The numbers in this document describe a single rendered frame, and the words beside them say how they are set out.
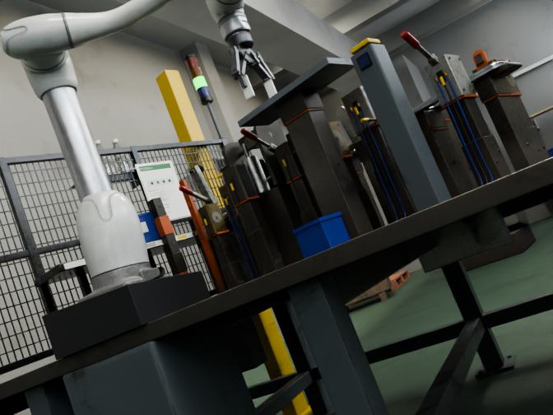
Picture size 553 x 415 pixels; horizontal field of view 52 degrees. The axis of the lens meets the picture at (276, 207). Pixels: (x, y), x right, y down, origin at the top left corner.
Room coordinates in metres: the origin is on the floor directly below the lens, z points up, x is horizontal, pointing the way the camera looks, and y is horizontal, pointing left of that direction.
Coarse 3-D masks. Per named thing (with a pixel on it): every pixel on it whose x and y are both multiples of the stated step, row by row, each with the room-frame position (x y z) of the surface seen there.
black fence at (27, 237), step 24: (168, 144) 2.82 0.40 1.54; (192, 144) 2.94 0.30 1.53; (216, 144) 3.09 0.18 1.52; (0, 168) 2.17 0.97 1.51; (120, 168) 2.58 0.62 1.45; (216, 168) 3.03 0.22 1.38; (24, 192) 2.22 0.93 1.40; (48, 192) 2.29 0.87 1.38; (144, 192) 2.65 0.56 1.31; (216, 192) 2.99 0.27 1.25; (24, 216) 2.18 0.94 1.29; (0, 240) 2.11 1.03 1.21; (24, 240) 2.17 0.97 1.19; (72, 240) 2.31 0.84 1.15; (0, 264) 2.09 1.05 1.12; (48, 264) 2.22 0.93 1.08; (192, 264) 2.74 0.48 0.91; (0, 288) 2.07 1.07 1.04; (24, 288) 2.12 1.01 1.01; (48, 288) 2.18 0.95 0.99; (72, 288) 2.26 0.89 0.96; (0, 312) 2.05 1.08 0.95; (48, 312) 2.17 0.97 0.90; (0, 336) 2.03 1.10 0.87; (24, 336) 2.09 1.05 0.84; (0, 360) 2.01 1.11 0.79; (24, 360) 2.06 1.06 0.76
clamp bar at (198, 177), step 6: (192, 168) 2.15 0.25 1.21; (198, 168) 2.15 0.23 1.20; (192, 174) 2.16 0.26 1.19; (198, 174) 2.14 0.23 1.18; (198, 180) 2.15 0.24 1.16; (204, 180) 2.16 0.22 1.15; (198, 186) 2.17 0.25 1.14; (204, 186) 2.15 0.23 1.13; (204, 192) 2.16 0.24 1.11; (210, 192) 2.16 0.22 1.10; (210, 198) 2.16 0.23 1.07
